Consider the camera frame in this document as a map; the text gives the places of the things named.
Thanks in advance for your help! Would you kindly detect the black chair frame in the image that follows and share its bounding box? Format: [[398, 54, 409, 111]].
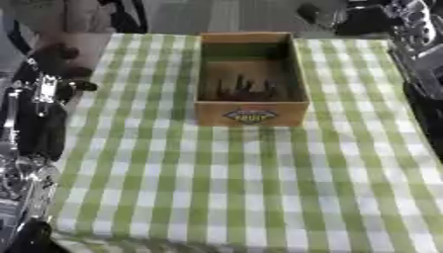
[[95, 0, 151, 35]]

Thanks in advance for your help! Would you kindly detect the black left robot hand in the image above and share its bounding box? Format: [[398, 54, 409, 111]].
[[0, 42, 101, 163]]

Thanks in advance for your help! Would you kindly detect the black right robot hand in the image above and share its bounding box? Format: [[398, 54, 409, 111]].
[[296, 2, 407, 37]]

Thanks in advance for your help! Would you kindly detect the tan cardboard box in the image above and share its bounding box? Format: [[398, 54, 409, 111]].
[[192, 31, 311, 127]]

